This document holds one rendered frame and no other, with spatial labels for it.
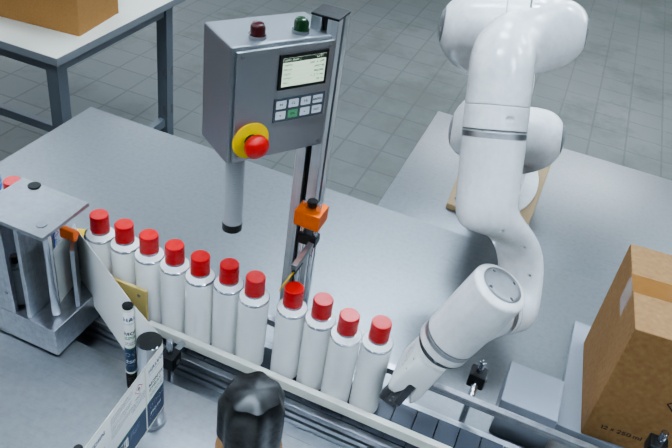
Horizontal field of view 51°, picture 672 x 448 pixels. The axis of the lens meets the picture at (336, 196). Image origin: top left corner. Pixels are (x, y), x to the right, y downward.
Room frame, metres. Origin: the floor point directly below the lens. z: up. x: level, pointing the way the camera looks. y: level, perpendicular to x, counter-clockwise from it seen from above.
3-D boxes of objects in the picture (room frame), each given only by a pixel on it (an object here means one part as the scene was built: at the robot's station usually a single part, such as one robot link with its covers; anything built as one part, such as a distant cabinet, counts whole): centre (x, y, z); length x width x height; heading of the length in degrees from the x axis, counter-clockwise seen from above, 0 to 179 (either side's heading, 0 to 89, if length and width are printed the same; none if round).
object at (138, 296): (0.91, 0.35, 0.94); 0.10 x 0.01 x 0.09; 72
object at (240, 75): (0.97, 0.13, 1.38); 0.17 x 0.10 x 0.19; 128
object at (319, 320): (0.84, -0.01, 0.98); 0.05 x 0.05 x 0.20
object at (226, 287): (0.89, 0.16, 0.98); 0.05 x 0.05 x 0.20
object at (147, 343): (0.71, 0.24, 0.97); 0.05 x 0.05 x 0.19
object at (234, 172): (1.00, 0.18, 1.18); 0.04 x 0.04 x 0.21
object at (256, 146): (0.88, 0.13, 1.33); 0.04 x 0.03 x 0.04; 128
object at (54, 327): (0.89, 0.48, 1.01); 0.14 x 0.13 x 0.26; 72
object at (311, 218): (0.90, 0.04, 1.05); 0.10 x 0.04 x 0.33; 162
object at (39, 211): (0.89, 0.48, 1.14); 0.14 x 0.11 x 0.01; 72
